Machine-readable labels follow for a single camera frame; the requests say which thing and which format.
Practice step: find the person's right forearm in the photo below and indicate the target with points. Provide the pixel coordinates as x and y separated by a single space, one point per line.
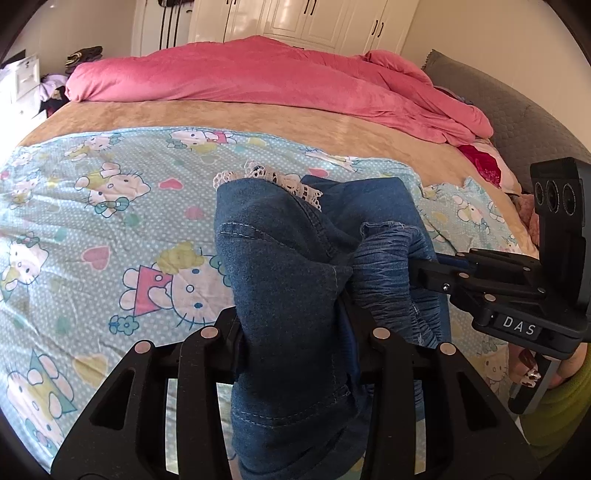
565 415

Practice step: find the cartoon cat printed blanket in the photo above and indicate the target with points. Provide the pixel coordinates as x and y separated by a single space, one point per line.
92 230

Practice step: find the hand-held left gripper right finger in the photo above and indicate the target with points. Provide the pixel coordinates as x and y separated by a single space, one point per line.
392 369

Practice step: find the person's right hand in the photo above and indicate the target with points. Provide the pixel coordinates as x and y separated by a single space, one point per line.
525 365

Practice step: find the pale purple clothes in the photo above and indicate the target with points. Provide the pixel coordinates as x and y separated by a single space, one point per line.
51 86

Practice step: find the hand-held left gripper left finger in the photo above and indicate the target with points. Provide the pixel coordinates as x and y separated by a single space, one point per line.
203 369

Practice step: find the white wardrobe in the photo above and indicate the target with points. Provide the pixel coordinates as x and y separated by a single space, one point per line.
295 21

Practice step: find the pink duvet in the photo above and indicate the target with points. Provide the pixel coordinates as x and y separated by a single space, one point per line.
258 74

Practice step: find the blue denim pants lace trim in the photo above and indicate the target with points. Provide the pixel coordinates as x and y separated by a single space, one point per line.
286 295

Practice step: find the grey quilted headboard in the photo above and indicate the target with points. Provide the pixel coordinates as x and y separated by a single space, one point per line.
508 106

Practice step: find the red floral pillow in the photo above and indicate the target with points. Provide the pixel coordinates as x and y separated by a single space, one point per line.
485 164

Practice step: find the beige bed sheet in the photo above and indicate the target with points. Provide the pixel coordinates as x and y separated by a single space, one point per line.
277 122

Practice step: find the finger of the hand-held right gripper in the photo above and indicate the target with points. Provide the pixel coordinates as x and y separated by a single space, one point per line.
434 276
503 259

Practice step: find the pile of clothes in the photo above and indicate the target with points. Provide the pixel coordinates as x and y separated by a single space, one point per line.
84 56

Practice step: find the white drawer cabinet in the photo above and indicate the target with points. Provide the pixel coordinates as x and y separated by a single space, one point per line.
21 83

